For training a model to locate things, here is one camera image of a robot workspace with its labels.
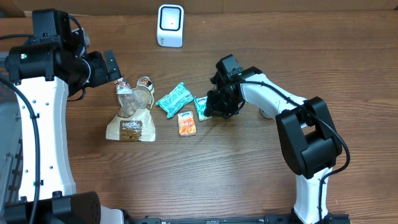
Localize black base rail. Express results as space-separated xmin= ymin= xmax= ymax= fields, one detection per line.
xmin=124 ymin=213 xmax=352 ymax=224

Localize white barcode scanner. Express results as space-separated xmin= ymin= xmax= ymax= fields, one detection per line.
xmin=157 ymin=4 xmax=184 ymax=48

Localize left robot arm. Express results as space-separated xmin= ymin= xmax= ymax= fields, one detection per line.
xmin=4 ymin=9 xmax=124 ymax=224

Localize teal tissue pack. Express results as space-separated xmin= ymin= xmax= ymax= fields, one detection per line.
xmin=155 ymin=82 xmax=195 ymax=119

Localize brown white snack bag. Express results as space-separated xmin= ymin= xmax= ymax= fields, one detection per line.
xmin=106 ymin=77 xmax=156 ymax=142

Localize small teal white box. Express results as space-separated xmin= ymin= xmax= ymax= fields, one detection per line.
xmin=194 ymin=96 xmax=211 ymax=121

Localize grey plastic mesh basket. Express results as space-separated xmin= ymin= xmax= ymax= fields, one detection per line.
xmin=1 ymin=84 xmax=22 ymax=208

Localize green lid jar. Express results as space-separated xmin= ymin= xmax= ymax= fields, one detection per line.
xmin=259 ymin=109 xmax=273 ymax=119

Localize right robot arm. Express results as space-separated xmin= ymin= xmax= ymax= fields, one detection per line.
xmin=205 ymin=55 xmax=349 ymax=223

